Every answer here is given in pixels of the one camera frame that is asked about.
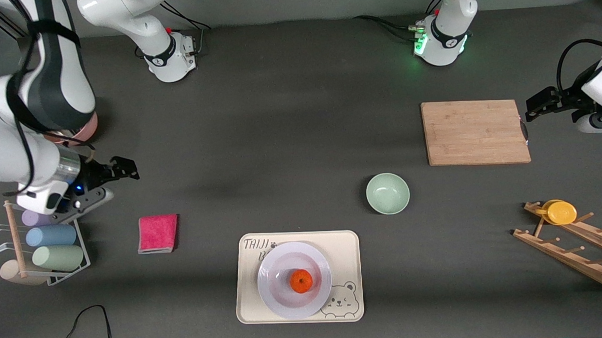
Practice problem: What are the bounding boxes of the pale lavender plate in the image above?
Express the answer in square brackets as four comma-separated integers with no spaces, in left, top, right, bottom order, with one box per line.
[256,240,334,321]

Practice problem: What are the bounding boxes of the orange fruit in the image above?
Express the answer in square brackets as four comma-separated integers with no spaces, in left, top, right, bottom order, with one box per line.
[290,268,314,294]

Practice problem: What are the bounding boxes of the pink bowl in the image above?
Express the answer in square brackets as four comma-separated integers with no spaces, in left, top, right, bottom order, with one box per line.
[44,112,99,147]

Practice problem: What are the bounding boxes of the pink folded cloth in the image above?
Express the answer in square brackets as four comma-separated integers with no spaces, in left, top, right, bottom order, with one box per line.
[137,214,180,254]

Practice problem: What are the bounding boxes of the wooden cutting board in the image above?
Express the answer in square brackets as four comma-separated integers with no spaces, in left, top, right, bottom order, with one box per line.
[420,98,531,167]

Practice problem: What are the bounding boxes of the blue cup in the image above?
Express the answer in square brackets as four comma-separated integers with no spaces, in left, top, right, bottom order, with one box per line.
[25,225,78,248]

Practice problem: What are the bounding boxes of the purple cup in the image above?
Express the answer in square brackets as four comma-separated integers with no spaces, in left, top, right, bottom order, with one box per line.
[22,208,58,228]

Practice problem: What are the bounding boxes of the green cup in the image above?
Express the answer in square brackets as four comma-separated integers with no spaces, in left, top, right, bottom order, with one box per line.
[32,244,85,273]

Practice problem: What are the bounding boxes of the yellow cup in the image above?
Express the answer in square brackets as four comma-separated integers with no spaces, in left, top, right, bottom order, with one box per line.
[535,198,578,227]

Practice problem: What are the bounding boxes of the beige cup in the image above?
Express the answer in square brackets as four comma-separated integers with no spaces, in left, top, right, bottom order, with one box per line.
[0,258,48,288]

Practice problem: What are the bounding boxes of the wooden peg drying rack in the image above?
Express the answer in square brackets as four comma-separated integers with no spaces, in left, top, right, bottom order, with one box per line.
[511,198,602,297]

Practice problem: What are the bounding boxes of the light green bowl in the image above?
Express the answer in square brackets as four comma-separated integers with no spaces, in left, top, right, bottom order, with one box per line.
[365,172,411,216]

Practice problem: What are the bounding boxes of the beige bear print tray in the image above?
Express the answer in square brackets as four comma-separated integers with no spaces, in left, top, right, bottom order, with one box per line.
[233,229,365,326]

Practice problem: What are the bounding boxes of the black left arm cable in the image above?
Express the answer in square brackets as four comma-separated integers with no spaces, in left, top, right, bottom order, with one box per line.
[555,38,602,94]

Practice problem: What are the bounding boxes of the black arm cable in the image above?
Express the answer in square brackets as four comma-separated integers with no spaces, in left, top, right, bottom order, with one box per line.
[555,38,602,94]
[0,0,98,196]

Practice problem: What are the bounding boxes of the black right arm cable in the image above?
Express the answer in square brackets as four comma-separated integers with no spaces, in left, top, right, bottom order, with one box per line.
[0,0,98,196]

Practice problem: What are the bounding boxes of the white wire cup rack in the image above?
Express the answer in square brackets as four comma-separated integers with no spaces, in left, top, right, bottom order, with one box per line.
[0,197,92,289]

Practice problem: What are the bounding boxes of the black cable on table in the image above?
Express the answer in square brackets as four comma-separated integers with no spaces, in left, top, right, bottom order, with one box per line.
[0,301,187,338]

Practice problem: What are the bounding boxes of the black right arm base cables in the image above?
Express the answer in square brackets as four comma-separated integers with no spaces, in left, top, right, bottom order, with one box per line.
[161,0,212,57]

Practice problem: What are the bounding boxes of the black arm base cables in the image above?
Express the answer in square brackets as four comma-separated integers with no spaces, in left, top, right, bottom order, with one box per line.
[161,0,212,57]
[353,0,445,44]

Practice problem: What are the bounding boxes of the black left arm base cables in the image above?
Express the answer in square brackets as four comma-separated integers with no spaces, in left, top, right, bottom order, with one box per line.
[353,0,445,44]

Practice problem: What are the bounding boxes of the dark metal frame strut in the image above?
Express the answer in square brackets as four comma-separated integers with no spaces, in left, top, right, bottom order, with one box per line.
[0,0,28,41]

